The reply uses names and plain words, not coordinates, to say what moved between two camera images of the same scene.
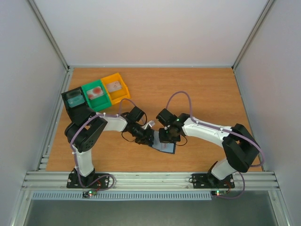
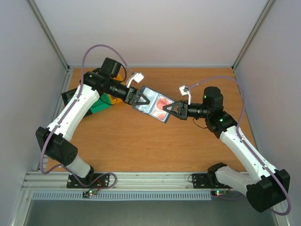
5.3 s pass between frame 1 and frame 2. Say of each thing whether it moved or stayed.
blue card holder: moved
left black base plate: stayed
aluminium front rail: stayed
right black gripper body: moved
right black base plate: stayed
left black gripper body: moved
